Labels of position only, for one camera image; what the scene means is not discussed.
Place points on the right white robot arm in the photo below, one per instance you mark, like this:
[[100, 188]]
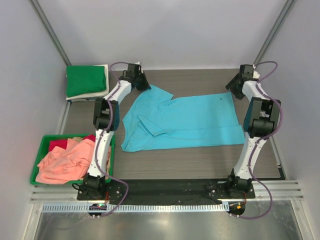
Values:
[[262, 120]]

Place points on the light blue t shirt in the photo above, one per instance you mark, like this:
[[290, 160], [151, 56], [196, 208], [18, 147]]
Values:
[[158, 121]]

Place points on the salmon pink t shirt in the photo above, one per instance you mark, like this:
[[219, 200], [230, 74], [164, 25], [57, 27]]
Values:
[[61, 166]]

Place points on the aluminium rail front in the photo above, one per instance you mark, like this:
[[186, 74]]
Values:
[[281, 190]]

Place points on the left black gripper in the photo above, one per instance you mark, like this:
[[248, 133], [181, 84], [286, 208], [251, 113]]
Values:
[[146, 86]]

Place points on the white slotted cable duct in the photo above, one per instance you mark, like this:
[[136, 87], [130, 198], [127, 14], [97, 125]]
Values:
[[105, 208]]

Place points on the green plastic bin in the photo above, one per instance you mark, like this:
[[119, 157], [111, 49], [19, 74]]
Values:
[[43, 150]]

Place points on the red t shirt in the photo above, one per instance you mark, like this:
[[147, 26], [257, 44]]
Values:
[[63, 143]]

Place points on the right aluminium frame post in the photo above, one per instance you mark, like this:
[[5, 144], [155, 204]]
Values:
[[275, 29]]

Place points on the folded cream t shirt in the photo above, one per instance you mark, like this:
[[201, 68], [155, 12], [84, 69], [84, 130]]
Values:
[[106, 87]]

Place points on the beige t shirt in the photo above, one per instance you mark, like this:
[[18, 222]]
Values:
[[108, 167]]

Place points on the folded green t shirt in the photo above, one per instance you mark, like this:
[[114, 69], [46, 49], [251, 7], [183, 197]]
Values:
[[85, 81]]

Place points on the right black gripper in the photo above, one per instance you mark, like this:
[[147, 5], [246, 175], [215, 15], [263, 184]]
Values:
[[231, 85]]

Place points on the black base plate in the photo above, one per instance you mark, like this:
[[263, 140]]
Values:
[[166, 192]]

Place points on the aluminium frame post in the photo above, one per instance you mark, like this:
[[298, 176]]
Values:
[[275, 29], [50, 31]]

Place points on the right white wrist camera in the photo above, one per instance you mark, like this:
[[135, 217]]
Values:
[[256, 75]]

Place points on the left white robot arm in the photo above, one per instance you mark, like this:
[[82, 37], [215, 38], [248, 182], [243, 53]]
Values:
[[106, 120]]

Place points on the left aluminium frame post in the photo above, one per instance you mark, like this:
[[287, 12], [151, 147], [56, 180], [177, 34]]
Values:
[[50, 31]]

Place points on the folded grey blue t shirt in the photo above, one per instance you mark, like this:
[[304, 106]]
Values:
[[77, 100]]

